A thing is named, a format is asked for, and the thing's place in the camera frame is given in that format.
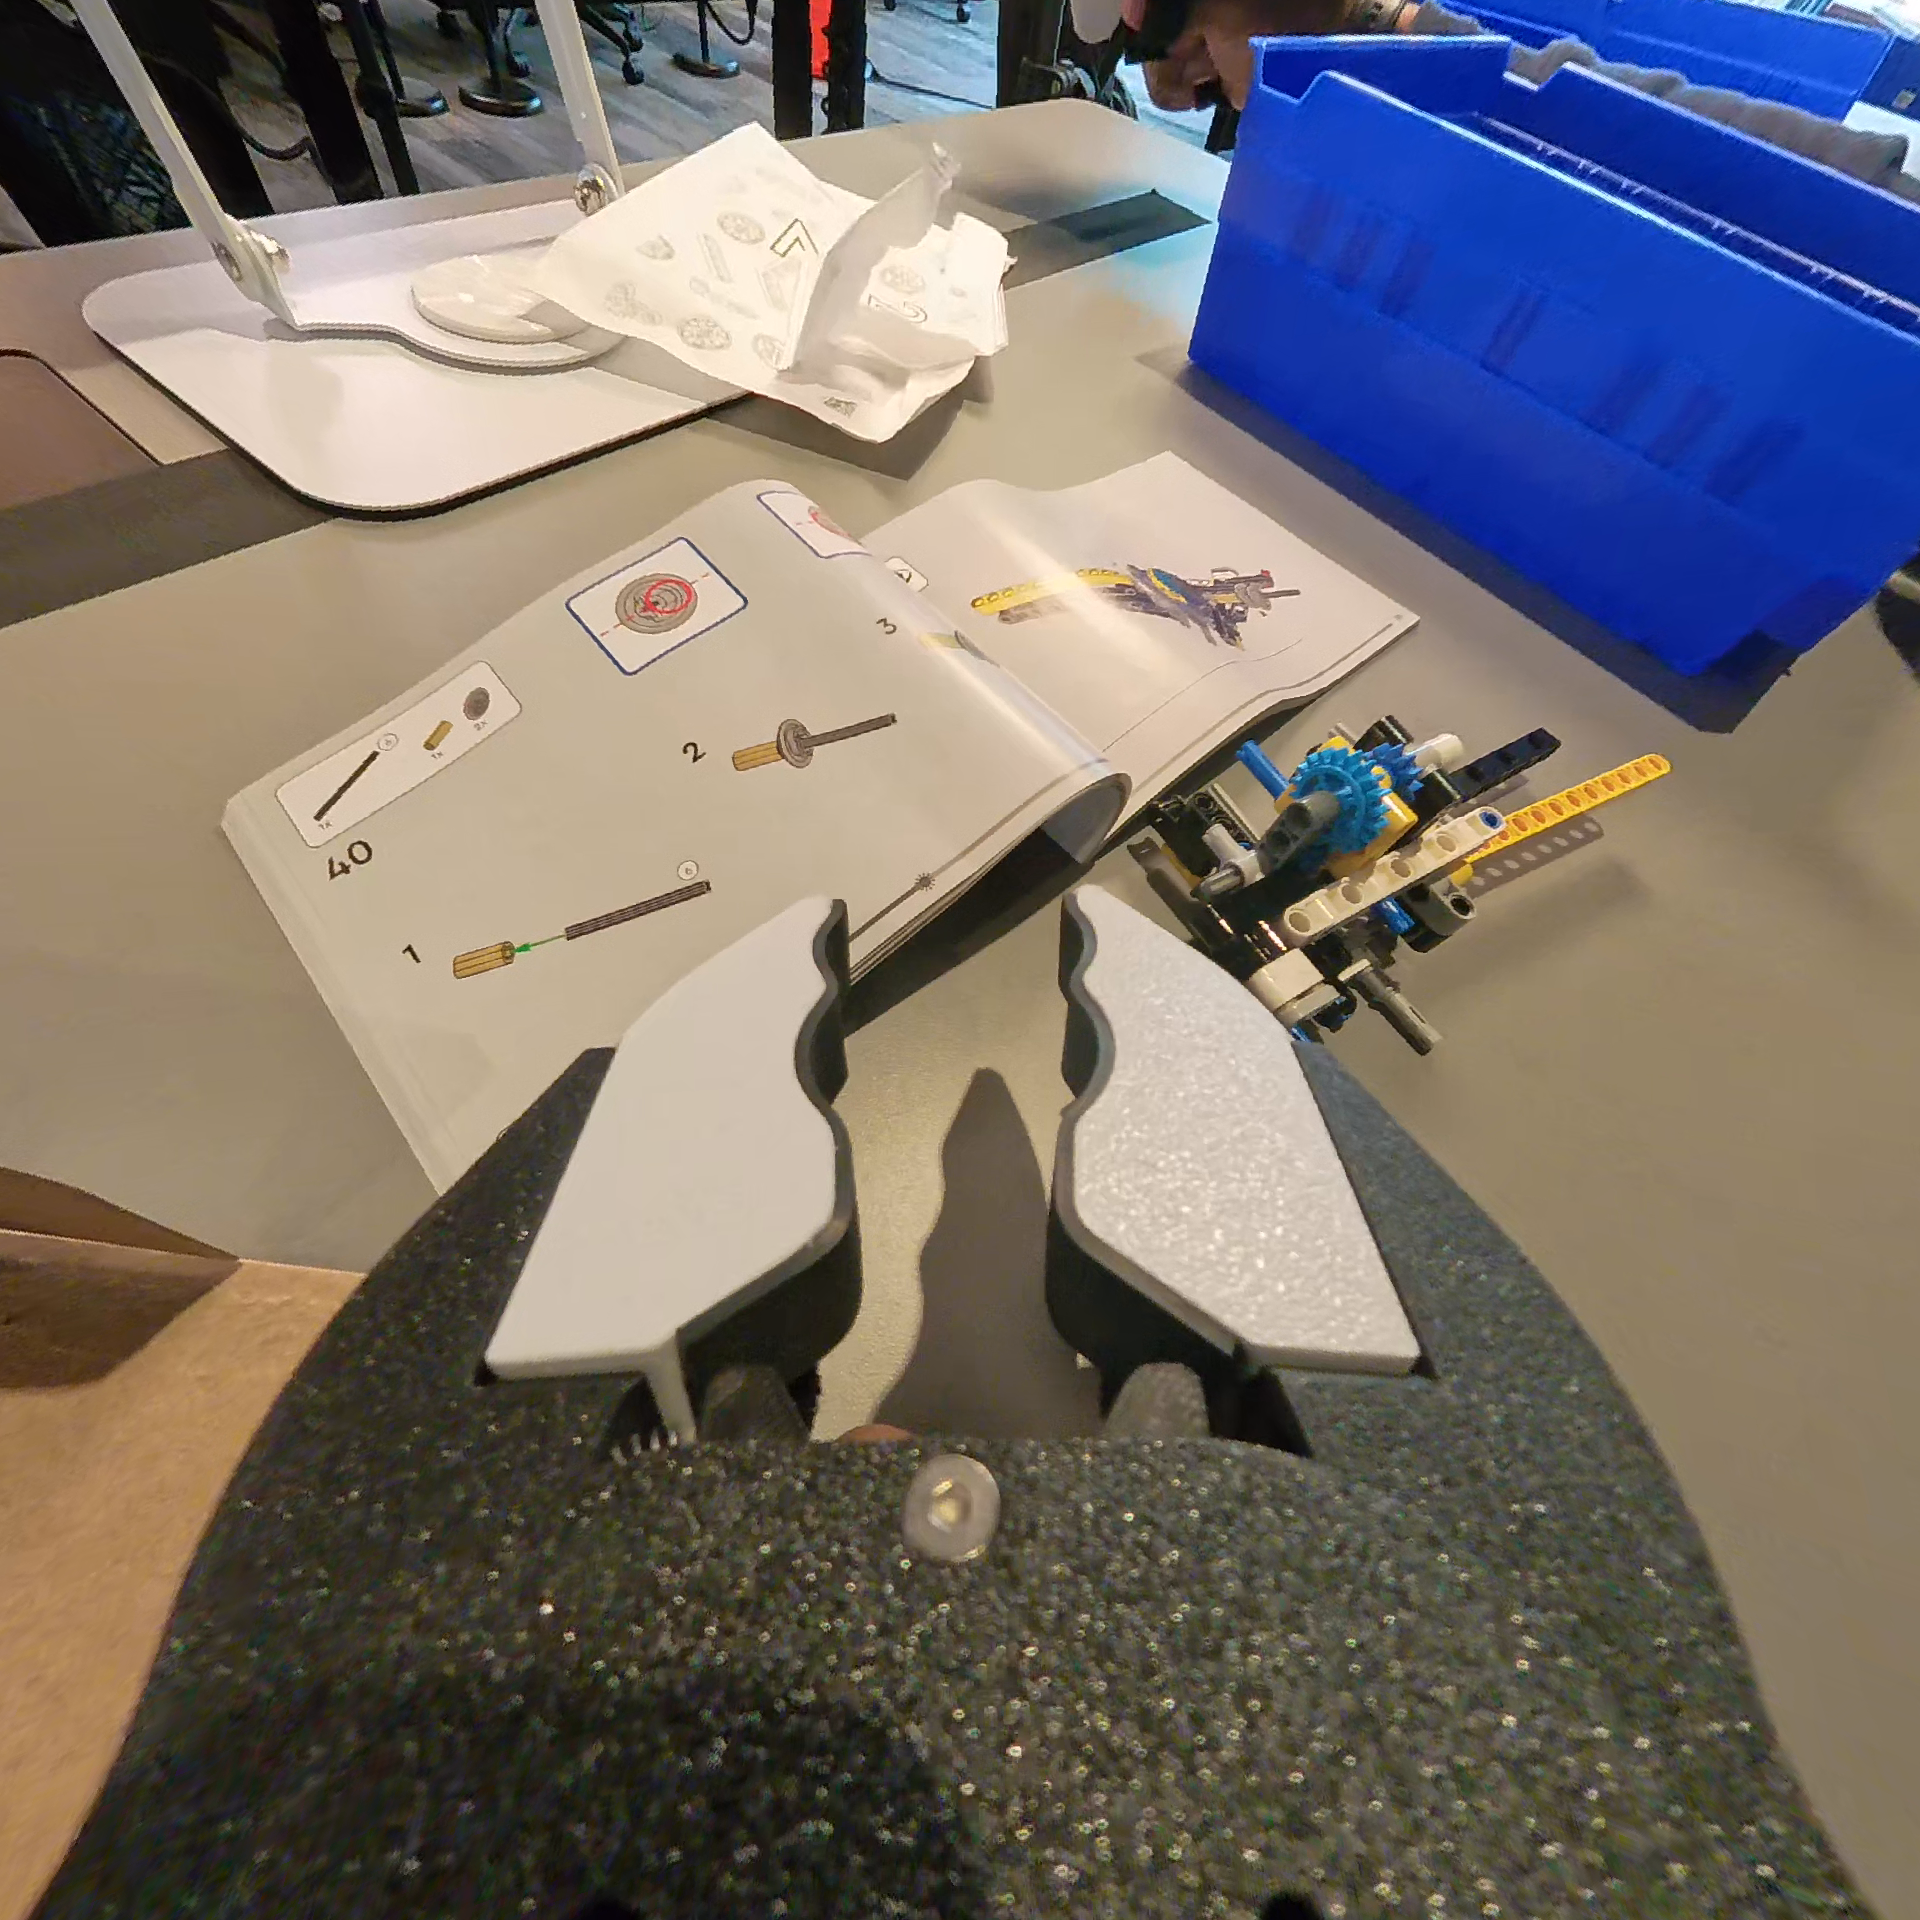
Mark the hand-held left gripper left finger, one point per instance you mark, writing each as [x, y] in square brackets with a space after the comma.
[676, 1184]

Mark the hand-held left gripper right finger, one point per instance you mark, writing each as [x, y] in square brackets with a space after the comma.
[1231, 1184]

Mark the lego instruction booklet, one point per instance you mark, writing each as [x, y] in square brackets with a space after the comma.
[601, 810]

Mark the partly built lego model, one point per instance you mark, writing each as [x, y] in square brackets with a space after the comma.
[1335, 795]

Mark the blue plastic bin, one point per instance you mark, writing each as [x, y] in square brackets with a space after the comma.
[1501, 390]
[1724, 45]

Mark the person's right forearm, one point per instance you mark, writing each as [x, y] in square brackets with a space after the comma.
[1307, 18]

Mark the brown cardboard box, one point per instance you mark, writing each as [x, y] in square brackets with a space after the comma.
[90, 1499]

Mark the white lamp base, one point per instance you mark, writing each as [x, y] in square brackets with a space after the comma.
[377, 406]

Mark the crumpled white paper bag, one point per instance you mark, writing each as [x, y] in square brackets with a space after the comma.
[751, 271]

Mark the black table leg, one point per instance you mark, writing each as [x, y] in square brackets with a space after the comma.
[819, 105]

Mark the orange traffic cone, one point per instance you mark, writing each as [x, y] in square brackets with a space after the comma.
[821, 37]

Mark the black wristwatch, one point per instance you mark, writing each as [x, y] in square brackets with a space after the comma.
[1385, 13]

